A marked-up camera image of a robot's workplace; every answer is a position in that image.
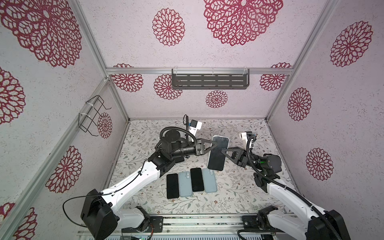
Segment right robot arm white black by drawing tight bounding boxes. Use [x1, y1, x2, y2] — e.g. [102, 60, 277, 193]
[222, 148, 351, 240]

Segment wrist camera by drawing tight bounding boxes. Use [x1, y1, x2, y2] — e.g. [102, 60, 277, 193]
[189, 120, 203, 136]
[240, 131, 258, 149]

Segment black wire wall rack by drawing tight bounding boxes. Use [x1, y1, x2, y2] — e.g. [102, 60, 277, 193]
[78, 95, 113, 139]

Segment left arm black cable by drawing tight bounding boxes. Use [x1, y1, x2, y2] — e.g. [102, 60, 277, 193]
[62, 160, 149, 229]

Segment black phone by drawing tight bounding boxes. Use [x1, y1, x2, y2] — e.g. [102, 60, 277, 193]
[167, 174, 180, 199]

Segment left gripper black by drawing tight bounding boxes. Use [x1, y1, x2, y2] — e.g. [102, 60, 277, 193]
[171, 138, 218, 159]

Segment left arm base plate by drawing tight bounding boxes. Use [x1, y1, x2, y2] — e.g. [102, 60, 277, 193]
[122, 216, 164, 234]

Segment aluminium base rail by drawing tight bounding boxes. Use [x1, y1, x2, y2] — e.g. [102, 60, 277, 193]
[77, 213, 271, 238]

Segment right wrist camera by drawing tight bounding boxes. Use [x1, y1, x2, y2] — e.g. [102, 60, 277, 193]
[240, 131, 258, 149]

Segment dark metal wall shelf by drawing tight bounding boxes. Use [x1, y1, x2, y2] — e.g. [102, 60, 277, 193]
[171, 69, 250, 90]

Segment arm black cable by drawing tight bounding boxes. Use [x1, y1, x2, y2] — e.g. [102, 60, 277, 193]
[62, 160, 149, 229]
[245, 134, 343, 240]

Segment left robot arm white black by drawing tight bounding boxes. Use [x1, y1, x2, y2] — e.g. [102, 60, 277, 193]
[81, 127, 218, 240]

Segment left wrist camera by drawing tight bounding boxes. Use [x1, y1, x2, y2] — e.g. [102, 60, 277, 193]
[189, 120, 203, 136]

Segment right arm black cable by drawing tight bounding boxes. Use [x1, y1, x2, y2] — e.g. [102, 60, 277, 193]
[245, 134, 343, 240]

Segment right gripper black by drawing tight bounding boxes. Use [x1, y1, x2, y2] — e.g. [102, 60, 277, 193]
[222, 149, 263, 175]

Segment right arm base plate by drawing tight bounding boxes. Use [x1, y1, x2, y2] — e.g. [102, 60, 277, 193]
[242, 215, 270, 231]

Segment light blue phone case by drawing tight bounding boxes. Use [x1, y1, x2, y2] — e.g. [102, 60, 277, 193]
[202, 169, 218, 193]
[178, 171, 193, 198]

